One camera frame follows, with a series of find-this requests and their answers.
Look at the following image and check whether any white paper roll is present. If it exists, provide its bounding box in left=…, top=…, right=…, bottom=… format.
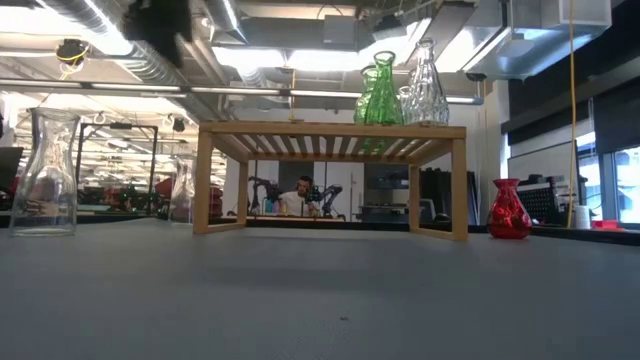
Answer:
left=574, top=204, right=593, bottom=230

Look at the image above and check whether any silver ventilation duct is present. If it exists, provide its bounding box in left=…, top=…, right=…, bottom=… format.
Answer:
left=462, top=0, right=614, bottom=81

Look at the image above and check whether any dark monitor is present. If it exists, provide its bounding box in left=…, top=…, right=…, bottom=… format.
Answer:
left=0, top=147, right=25, bottom=194

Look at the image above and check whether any black metal stand frame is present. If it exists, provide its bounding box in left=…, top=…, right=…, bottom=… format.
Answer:
left=77, top=122, right=160, bottom=216

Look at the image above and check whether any long ceiling light bar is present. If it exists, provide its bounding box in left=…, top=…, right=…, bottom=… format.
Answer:
left=0, top=77, right=481, bottom=105

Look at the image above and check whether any black pegboard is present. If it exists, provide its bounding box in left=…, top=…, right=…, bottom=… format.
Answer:
left=519, top=182, right=566, bottom=226

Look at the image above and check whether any person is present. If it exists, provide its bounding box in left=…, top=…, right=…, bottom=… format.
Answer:
left=279, top=175, right=321, bottom=217

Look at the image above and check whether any round ribbed green glass vase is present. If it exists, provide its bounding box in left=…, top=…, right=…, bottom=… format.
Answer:
left=353, top=64, right=379, bottom=125

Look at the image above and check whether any yellow hanging cord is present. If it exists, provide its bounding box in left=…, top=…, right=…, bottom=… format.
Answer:
left=567, top=0, right=577, bottom=229

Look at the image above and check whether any black ceiling camera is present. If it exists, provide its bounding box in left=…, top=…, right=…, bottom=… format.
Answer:
left=54, top=38, right=91, bottom=66

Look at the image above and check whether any black cabinet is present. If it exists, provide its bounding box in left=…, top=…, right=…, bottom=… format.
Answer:
left=419, top=167, right=479, bottom=224

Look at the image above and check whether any red pear-shaped glass vase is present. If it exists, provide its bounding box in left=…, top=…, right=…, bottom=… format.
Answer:
left=487, top=178, right=533, bottom=240

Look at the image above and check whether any smooth clear glass carafe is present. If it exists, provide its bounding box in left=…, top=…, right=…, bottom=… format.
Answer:
left=8, top=106, right=81, bottom=238

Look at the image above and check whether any conical green glass vase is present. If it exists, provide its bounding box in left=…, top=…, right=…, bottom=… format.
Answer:
left=363, top=49, right=404, bottom=126

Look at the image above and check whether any wooden slatted shelf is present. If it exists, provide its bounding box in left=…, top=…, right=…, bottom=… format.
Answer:
left=192, top=119, right=470, bottom=242

